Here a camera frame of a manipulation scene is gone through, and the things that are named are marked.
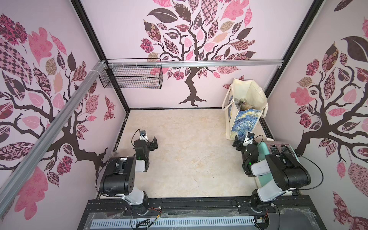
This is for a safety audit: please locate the cream canvas tote bag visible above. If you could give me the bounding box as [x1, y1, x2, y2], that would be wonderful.
[221, 79, 268, 140]

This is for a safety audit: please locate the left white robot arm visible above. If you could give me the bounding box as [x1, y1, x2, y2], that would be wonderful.
[96, 138, 158, 206]

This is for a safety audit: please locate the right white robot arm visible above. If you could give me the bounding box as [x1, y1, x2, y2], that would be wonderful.
[233, 133, 311, 212]

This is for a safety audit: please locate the mint green chrome toaster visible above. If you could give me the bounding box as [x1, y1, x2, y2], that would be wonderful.
[251, 140, 308, 191]

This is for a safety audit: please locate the black wire wall basket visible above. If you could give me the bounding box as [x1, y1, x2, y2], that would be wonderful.
[99, 57, 163, 89]

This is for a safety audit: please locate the white slotted cable duct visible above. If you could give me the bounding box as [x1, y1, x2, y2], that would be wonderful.
[90, 216, 255, 230]

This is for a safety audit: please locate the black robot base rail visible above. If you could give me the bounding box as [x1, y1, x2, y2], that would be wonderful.
[78, 195, 325, 230]

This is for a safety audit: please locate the aluminium rail back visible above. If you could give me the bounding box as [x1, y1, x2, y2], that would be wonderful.
[108, 59, 284, 68]

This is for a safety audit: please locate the aluminium rail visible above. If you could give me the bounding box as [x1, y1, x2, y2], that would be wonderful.
[108, 59, 284, 68]
[1, 60, 106, 215]

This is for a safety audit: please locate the aluminium rail left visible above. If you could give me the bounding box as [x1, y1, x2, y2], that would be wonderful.
[1, 60, 106, 215]

